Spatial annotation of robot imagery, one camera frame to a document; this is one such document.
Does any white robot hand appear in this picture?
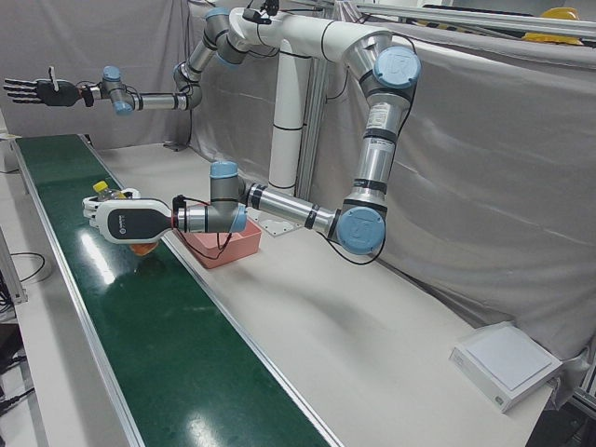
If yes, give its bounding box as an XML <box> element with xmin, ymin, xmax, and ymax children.
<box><xmin>82</xmin><ymin>185</ymin><xmax>179</xmax><ymax>246</ymax></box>

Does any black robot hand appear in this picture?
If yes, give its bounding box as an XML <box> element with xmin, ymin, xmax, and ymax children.
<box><xmin>3</xmin><ymin>66</ymin><xmax>86</xmax><ymax>109</ymax></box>

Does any orange drink bottle yellow cap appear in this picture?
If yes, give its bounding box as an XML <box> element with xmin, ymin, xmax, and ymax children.
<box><xmin>91</xmin><ymin>181</ymin><xmax>158</xmax><ymax>257</ymax></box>

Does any pink plastic basket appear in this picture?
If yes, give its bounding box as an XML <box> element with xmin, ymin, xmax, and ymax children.
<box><xmin>174</xmin><ymin>218</ymin><xmax>263</xmax><ymax>270</ymax></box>

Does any white conveyor control box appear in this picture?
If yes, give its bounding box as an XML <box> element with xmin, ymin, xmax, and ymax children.
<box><xmin>0</xmin><ymin>133</ymin><xmax>20</xmax><ymax>174</ymax></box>

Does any green belt conveyor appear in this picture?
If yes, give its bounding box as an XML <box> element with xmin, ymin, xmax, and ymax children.
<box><xmin>8</xmin><ymin>133</ymin><xmax>345</xmax><ymax>447</ymax></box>

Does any black equipment case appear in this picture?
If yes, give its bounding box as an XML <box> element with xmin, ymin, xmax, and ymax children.
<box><xmin>0</xmin><ymin>320</ymin><xmax>24</xmax><ymax>373</ymax></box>

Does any white robot torso column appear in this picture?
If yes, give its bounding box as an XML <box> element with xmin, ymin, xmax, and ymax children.
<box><xmin>227</xmin><ymin>7</ymin><xmax>392</xmax><ymax>239</ymax></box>

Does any aluminium support column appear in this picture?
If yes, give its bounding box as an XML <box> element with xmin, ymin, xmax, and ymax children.
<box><xmin>296</xmin><ymin>58</ymin><xmax>328</xmax><ymax>199</ymax></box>

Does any grey curtain cloth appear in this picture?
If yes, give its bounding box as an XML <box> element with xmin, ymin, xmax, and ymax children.
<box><xmin>0</xmin><ymin>0</ymin><xmax>596</xmax><ymax>401</ymax></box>

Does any white flat box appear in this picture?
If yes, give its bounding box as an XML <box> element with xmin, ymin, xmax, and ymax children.
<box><xmin>448</xmin><ymin>322</ymin><xmax>564</xmax><ymax>414</ymax></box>

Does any yellow hard hat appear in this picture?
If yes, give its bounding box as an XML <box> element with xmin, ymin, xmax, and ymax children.
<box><xmin>539</xmin><ymin>6</ymin><xmax>583</xmax><ymax>22</ymax></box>
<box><xmin>521</xmin><ymin>31</ymin><xmax>584</xmax><ymax>47</ymax></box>

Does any aluminium profile post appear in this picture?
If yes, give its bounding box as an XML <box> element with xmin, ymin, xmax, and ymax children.
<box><xmin>0</xmin><ymin>225</ymin><xmax>30</xmax><ymax>307</ymax></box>

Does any black head camera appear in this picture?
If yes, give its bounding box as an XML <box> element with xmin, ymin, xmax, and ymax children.
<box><xmin>241</xmin><ymin>0</ymin><xmax>280</xmax><ymax>25</ymax></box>

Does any aluminium frame beam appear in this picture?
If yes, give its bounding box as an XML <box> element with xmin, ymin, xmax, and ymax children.
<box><xmin>334</xmin><ymin>0</ymin><xmax>596</xmax><ymax>38</ymax></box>

